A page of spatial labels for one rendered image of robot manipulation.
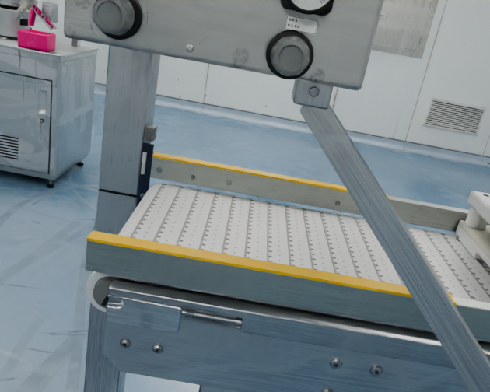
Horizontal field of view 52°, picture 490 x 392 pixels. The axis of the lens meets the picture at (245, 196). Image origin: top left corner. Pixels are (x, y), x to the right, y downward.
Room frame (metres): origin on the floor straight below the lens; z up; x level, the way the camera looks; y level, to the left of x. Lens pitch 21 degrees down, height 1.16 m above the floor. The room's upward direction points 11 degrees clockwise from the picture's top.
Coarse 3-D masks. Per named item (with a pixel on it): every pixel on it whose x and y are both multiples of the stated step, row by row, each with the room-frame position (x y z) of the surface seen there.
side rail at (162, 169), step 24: (168, 168) 0.67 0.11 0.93; (192, 168) 0.67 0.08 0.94; (240, 192) 0.67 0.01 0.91; (264, 192) 0.67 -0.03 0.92; (288, 192) 0.67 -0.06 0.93; (312, 192) 0.67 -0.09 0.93; (336, 192) 0.67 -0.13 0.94; (408, 216) 0.68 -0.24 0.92; (432, 216) 0.68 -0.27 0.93; (456, 216) 0.68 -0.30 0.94
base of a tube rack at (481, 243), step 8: (464, 224) 0.66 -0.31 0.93; (456, 232) 0.67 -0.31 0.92; (464, 232) 0.64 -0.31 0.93; (472, 232) 0.63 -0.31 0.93; (480, 232) 0.64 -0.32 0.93; (488, 232) 0.64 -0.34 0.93; (464, 240) 0.64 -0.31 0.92; (472, 240) 0.62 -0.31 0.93; (480, 240) 0.60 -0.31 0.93; (488, 240) 0.61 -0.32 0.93; (472, 248) 0.61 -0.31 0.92; (480, 248) 0.59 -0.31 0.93; (488, 248) 0.58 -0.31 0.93; (480, 256) 0.60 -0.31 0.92; (488, 256) 0.57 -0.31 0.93; (488, 264) 0.56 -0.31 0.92
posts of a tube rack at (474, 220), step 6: (474, 210) 0.65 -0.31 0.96; (468, 216) 0.66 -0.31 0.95; (474, 216) 0.65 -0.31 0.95; (480, 216) 0.64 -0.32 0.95; (468, 222) 0.65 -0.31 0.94; (474, 222) 0.64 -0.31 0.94; (480, 222) 0.64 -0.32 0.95; (486, 222) 0.65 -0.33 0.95; (474, 228) 0.64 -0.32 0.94; (480, 228) 0.64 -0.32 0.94
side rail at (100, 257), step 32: (96, 256) 0.40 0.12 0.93; (128, 256) 0.40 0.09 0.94; (160, 256) 0.40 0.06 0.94; (192, 288) 0.40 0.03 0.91; (224, 288) 0.40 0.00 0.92; (256, 288) 0.40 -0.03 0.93; (288, 288) 0.40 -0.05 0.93; (320, 288) 0.40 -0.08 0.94; (352, 288) 0.40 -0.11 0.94; (384, 320) 0.40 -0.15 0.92; (416, 320) 0.40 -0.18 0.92; (480, 320) 0.40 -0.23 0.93
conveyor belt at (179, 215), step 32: (160, 192) 0.63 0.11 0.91; (192, 192) 0.65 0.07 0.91; (128, 224) 0.52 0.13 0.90; (160, 224) 0.53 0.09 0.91; (192, 224) 0.55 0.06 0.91; (224, 224) 0.56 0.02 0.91; (256, 224) 0.58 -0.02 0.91; (288, 224) 0.60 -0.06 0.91; (320, 224) 0.62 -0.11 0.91; (352, 224) 0.64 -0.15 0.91; (256, 256) 0.50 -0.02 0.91; (288, 256) 0.51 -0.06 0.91; (320, 256) 0.53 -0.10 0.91; (352, 256) 0.54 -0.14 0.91; (384, 256) 0.56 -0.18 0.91; (448, 256) 0.59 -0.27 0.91; (448, 288) 0.50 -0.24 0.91; (480, 288) 0.52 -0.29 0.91
